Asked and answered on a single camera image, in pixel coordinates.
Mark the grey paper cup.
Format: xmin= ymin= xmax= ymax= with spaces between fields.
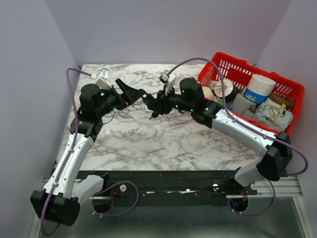
xmin=231 ymin=94 xmax=257 ymax=115

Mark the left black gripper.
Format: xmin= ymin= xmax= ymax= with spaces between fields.
xmin=96 ymin=78 xmax=145 ymax=118

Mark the black padlock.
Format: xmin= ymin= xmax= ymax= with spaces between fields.
xmin=139 ymin=89 xmax=156 ymax=106

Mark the white toilet paper roll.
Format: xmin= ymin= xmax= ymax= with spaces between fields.
xmin=243 ymin=74 xmax=276 ymax=104

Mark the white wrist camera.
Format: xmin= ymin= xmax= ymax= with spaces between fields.
xmin=90 ymin=68 xmax=111 ymax=89
xmin=159 ymin=70 xmax=176 ymax=96

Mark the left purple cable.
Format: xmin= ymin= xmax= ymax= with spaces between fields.
xmin=41 ymin=68 xmax=99 ymax=236

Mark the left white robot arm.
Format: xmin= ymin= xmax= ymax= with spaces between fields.
xmin=30 ymin=79 xmax=146 ymax=226

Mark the white printed bag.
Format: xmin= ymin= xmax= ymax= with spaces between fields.
xmin=254 ymin=102 xmax=293 ymax=131

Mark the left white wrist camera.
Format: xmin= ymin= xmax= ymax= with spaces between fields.
xmin=90 ymin=68 xmax=111 ymax=89

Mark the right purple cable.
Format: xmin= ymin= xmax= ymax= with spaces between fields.
xmin=165 ymin=58 xmax=310 ymax=176

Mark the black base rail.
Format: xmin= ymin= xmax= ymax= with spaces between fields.
xmin=71 ymin=170 xmax=290 ymax=208

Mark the brown round container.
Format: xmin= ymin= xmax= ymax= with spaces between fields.
xmin=268 ymin=93 xmax=294 ymax=111

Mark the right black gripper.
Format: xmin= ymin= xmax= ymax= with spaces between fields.
xmin=148 ymin=85 xmax=194 ymax=116

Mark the red plastic basket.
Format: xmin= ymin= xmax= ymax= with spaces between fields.
xmin=198 ymin=52 xmax=305 ymax=135

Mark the white round lid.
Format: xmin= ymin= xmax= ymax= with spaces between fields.
xmin=213 ymin=79 xmax=234 ymax=98

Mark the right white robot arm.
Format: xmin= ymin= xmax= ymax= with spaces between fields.
xmin=142 ymin=78 xmax=292 ymax=194

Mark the white lotion bottle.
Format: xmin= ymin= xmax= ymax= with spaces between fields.
xmin=202 ymin=86 xmax=217 ymax=102

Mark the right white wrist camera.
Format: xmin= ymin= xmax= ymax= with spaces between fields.
xmin=159 ymin=70 xmax=176 ymax=96

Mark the purple cable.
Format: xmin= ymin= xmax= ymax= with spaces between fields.
xmin=41 ymin=68 xmax=99 ymax=236
xmin=165 ymin=58 xmax=310 ymax=176

